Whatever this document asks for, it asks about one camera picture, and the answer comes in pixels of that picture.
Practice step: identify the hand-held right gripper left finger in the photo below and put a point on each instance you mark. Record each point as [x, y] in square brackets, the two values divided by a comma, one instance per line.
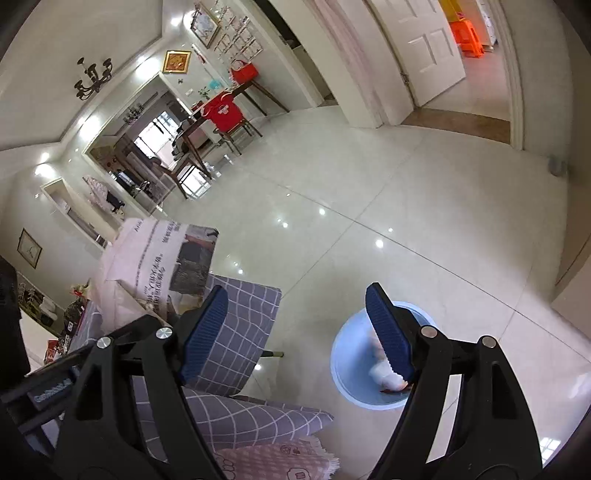
[205, 337]

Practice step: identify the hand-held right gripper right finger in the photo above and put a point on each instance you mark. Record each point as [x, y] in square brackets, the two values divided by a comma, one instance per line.
[387, 337]

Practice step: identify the white paper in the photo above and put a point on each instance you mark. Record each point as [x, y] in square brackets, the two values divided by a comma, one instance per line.
[383, 369]

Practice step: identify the light blue plastic basin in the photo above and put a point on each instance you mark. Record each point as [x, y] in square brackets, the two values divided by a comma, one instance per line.
[351, 364]

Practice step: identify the grey checked tablecloth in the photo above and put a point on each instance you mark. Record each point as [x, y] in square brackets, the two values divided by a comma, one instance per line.
[240, 323]

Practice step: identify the cluttered white cabinet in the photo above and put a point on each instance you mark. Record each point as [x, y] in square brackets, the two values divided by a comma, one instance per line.
[55, 323]

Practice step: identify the newspaper covered box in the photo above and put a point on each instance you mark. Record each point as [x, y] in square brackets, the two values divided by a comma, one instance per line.
[152, 258]

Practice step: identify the pink printed blanket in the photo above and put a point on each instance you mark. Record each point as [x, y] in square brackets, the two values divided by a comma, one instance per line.
[272, 461]

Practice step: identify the coat stand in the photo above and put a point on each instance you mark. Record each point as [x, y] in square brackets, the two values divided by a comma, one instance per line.
[104, 194]

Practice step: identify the wooden chair with red shirt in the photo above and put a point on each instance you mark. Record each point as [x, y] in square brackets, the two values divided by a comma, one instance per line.
[240, 129]

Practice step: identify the red shirt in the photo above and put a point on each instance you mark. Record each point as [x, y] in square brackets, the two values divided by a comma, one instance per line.
[224, 110]

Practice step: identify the small dark chandelier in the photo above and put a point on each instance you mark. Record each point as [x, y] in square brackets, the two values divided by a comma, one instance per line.
[134, 114]

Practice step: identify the dark wooden table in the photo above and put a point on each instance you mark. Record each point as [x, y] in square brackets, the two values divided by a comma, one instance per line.
[258, 94]

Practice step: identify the teal box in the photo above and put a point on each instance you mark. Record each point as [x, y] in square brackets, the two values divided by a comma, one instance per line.
[214, 85]

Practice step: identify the black chandelier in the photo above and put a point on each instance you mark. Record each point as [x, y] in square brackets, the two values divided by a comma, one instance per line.
[92, 78]

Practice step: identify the red bag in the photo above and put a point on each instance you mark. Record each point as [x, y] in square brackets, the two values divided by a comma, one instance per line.
[244, 71]

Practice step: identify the yellow framed picture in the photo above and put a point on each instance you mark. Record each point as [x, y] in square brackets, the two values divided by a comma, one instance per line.
[177, 62]

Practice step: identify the white panel door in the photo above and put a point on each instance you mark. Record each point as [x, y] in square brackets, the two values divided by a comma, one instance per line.
[429, 50]

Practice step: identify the orange plastic stool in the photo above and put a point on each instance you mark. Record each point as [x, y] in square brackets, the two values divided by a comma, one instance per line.
[468, 39]

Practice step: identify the silver framed picture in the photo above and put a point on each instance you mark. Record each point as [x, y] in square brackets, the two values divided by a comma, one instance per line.
[206, 25]

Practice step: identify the dark framed wall picture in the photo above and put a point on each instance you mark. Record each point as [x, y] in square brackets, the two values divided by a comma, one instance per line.
[30, 248]

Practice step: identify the wall of framed certificates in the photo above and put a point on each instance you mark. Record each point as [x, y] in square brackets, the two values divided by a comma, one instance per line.
[238, 32]

